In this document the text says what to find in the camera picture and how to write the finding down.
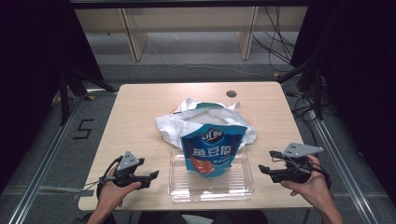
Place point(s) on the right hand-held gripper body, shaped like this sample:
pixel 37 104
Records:
pixel 295 169

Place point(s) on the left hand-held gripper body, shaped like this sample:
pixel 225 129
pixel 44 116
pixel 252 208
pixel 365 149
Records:
pixel 127 163

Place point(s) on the white orange green tote bag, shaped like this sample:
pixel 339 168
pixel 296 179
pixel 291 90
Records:
pixel 171 127

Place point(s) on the blue snack packet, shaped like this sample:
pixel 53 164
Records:
pixel 214 152

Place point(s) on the clear plastic tray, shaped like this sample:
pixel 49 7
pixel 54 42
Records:
pixel 211 190

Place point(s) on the person's right hand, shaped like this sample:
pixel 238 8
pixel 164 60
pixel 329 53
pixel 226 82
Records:
pixel 311 189

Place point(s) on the person's left hand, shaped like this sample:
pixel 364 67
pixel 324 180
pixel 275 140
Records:
pixel 113 194

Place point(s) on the black metal stand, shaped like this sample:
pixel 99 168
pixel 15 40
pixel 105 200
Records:
pixel 64 93
pixel 317 93

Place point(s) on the black curtain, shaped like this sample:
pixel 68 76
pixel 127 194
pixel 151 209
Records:
pixel 31 77
pixel 358 77

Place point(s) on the light wooden shelf unit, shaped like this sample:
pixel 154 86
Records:
pixel 186 18

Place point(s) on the aluminium floor rail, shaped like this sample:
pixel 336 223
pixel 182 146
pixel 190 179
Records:
pixel 342 174
pixel 40 174

